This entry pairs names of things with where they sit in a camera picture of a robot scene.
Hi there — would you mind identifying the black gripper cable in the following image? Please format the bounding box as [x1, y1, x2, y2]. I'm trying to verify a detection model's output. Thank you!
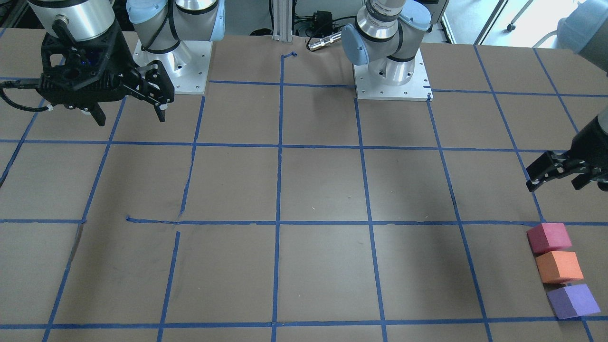
[0, 81, 48, 113]

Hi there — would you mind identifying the aluminium profile post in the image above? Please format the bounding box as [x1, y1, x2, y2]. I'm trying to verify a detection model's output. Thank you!
[271, 0, 294, 45]

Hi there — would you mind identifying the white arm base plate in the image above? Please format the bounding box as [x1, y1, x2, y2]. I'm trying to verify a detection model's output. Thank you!
[352, 49, 434, 102]
[133, 41, 213, 95]

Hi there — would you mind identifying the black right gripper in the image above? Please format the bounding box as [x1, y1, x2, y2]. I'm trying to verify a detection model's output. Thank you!
[37, 21, 175, 126]

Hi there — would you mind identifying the purple foam block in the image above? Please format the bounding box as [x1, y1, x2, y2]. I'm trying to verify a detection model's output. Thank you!
[547, 284, 601, 320]

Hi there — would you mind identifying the orange foam block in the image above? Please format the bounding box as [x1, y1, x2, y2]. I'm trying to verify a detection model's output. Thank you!
[535, 251, 584, 284]

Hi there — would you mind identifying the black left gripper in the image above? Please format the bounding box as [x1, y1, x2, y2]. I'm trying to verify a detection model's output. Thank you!
[526, 108, 608, 192]

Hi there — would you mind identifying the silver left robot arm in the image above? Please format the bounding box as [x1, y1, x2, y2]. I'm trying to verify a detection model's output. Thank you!
[342, 0, 608, 192]

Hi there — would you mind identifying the magenta foam block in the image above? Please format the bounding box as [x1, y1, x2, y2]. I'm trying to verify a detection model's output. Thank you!
[526, 222, 572, 255]

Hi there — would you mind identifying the silver cable connector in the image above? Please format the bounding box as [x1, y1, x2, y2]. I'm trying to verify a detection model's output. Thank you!
[306, 31, 342, 52]

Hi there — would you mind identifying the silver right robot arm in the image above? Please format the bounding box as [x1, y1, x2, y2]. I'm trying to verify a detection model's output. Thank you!
[29, 0, 226, 126]

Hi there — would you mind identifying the black power adapter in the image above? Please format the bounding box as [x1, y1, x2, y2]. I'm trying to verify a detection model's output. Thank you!
[311, 10, 333, 36]

